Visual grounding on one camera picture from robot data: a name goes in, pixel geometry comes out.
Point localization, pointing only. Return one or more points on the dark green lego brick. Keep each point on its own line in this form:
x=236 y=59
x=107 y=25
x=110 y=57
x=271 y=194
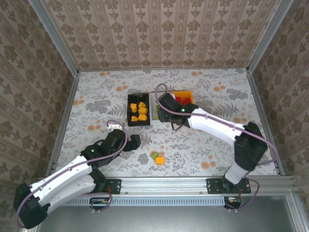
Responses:
x=157 y=116

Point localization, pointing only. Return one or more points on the red lego brick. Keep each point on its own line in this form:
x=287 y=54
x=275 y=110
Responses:
x=178 y=98
x=187 y=100

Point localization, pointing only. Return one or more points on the yellow-orange lego brick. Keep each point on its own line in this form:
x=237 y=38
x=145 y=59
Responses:
x=133 y=106
x=134 y=118
x=142 y=104
x=143 y=111
x=142 y=117
x=159 y=160

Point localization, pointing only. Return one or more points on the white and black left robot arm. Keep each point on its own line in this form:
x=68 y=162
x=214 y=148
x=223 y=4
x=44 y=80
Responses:
x=72 y=186

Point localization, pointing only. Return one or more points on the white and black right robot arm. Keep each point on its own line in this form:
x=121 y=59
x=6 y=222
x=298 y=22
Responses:
x=212 y=125

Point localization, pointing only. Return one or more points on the white plastic bin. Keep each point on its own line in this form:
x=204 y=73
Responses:
x=152 y=108

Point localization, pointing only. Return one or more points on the orange plastic bin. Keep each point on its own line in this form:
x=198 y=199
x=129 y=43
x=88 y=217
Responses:
x=183 y=93

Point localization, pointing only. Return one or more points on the black plastic bin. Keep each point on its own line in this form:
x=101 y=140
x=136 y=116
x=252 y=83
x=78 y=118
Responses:
x=144 y=97

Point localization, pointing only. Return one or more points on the floral patterned table covering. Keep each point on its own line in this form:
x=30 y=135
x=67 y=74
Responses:
x=205 y=149

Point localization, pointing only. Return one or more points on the left base connector board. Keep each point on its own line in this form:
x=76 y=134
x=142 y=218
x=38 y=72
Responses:
x=102 y=201

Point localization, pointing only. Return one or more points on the base connector board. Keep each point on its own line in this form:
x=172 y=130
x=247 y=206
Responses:
x=102 y=201
x=233 y=200

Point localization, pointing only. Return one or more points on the grey metal panel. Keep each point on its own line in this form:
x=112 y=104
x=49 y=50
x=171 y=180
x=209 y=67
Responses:
x=169 y=220

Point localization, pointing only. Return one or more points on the right base connector board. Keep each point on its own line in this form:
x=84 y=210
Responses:
x=233 y=200

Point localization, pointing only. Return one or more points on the thin aluminium cross rail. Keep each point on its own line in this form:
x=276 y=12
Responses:
x=164 y=69

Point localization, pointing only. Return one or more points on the aluminium mounting rail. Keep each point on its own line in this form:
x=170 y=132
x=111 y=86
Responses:
x=164 y=186

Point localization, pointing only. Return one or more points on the aluminium side rail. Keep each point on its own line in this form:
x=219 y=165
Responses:
x=265 y=120
x=63 y=125

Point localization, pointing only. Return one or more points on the aluminium frame post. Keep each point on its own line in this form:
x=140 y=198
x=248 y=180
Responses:
x=268 y=36
x=57 y=41

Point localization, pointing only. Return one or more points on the aluminium corner frame bar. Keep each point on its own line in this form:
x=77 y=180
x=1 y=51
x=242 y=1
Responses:
x=295 y=212

